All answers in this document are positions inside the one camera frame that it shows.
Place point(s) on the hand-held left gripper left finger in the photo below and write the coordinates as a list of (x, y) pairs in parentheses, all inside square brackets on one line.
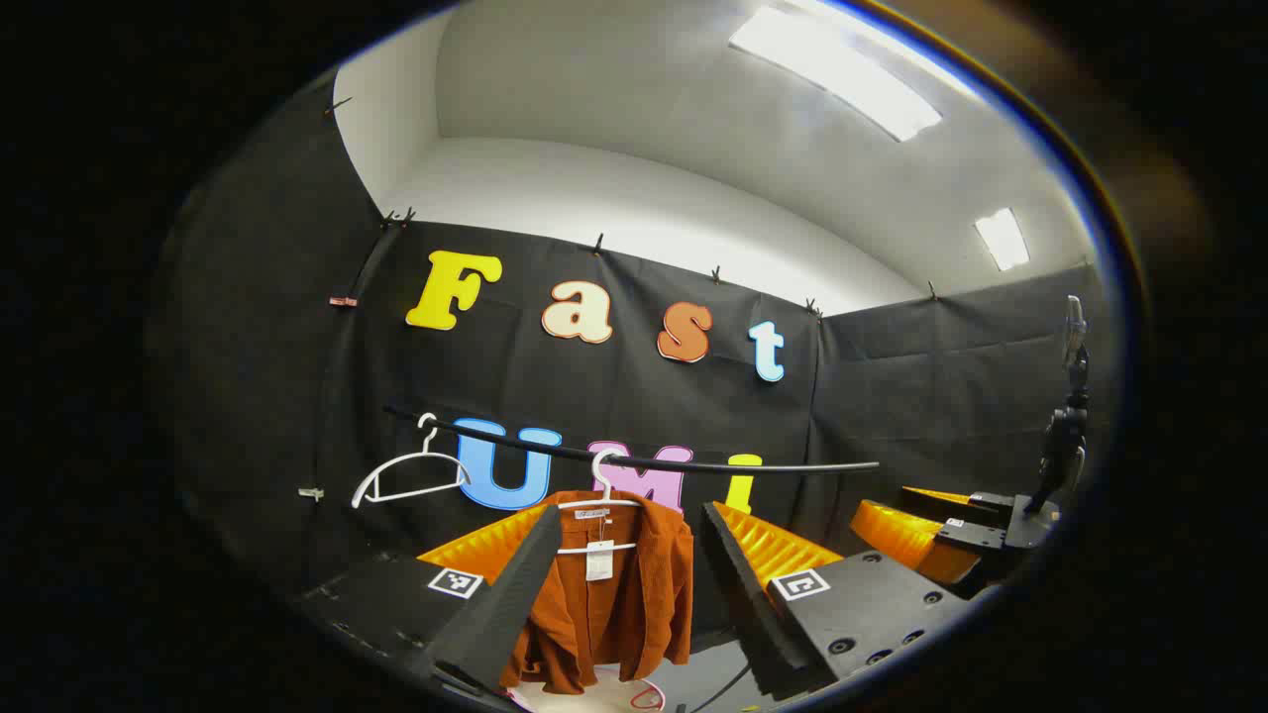
[(500, 594)]

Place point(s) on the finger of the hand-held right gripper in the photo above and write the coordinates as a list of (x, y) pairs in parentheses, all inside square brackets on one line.
[(966, 500), (906, 540)]

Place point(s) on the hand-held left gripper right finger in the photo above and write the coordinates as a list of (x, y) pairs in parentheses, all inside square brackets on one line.
[(753, 604)]

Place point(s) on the white plastic clothes hanger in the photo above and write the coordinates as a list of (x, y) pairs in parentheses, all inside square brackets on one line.
[(605, 480), (428, 446)]

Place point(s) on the black clothes rack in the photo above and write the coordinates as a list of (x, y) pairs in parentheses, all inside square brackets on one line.
[(644, 461)]

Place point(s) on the small ceiling light panel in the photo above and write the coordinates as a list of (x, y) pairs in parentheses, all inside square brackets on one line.
[(1003, 240)]

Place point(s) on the long ceiling light panel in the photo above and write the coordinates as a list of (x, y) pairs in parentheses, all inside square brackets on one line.
[(842, 69)]

